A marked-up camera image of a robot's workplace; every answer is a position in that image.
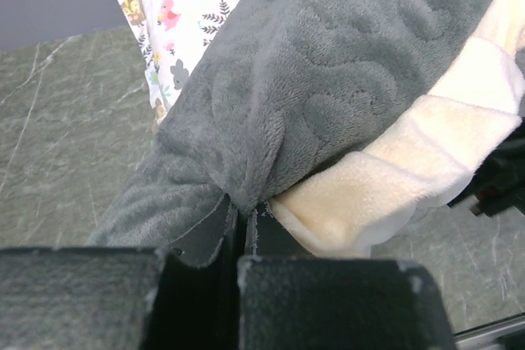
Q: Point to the grey plush pillowcase cream ruffle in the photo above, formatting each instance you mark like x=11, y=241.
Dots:
x=345, y=115

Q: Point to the animal print pillow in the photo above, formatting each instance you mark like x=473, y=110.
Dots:
x=172, y=37

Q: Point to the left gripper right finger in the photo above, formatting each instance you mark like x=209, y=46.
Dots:
x=290, y=300

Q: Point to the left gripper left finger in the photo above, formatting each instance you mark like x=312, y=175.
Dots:
x=178, y=297

